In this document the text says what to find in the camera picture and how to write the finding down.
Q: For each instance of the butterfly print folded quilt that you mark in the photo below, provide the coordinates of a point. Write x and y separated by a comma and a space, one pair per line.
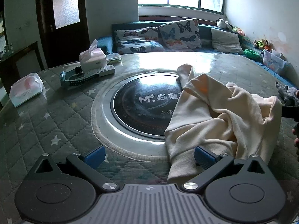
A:
140, 47

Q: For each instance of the large butterfly print cushion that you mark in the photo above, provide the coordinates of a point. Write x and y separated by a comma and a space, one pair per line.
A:
179, 33

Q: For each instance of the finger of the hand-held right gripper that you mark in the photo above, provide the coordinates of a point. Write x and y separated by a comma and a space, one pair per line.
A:
290, 113

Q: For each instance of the green plush toy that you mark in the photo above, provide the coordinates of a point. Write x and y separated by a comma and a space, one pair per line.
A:
258, 43

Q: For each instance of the dark wooden door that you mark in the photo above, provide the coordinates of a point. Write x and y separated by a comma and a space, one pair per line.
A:
67, 42

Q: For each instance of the cream sweatshirt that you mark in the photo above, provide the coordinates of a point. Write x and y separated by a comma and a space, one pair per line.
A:
222, 112

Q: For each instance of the clear plastic case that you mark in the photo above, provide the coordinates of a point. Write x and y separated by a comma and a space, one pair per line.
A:
114, 58

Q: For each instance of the white remote control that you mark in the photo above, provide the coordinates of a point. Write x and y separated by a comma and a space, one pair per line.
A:
106, 71

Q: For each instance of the grey fuzzy socks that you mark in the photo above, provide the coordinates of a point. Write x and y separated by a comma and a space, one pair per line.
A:
283, 93

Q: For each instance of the person's right hand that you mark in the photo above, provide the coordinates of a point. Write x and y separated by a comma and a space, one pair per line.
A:
296, 142

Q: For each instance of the dark wooden sideboard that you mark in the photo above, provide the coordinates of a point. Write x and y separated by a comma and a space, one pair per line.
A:
21, 58

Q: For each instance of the green bowl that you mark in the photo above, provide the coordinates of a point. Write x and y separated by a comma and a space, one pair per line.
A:
251, 54

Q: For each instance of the black round induction cooker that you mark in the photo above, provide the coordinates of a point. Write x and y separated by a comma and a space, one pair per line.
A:
140, 112

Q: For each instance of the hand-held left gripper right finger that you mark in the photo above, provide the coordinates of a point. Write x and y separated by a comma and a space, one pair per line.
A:
205, 157

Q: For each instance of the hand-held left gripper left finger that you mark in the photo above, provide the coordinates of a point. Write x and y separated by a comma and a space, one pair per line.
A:
94, 156

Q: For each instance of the green and orange toy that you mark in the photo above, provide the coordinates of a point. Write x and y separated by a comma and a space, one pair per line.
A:
239, 31

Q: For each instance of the clear plastic storage box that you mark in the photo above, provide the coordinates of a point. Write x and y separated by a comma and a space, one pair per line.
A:
273, 63

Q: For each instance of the grey cushion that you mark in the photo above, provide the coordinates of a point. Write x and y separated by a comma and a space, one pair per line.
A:
225, 40

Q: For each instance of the soft tissue pack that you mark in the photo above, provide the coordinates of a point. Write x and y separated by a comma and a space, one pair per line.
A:
25, 91

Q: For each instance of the teal sofa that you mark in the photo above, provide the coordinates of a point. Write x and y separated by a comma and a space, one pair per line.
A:
104, 44

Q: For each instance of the panda plush toy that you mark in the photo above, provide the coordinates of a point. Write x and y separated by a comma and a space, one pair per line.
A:
222, 23

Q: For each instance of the brown plush toy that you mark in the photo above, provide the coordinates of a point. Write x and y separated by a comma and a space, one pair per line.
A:
267, 44

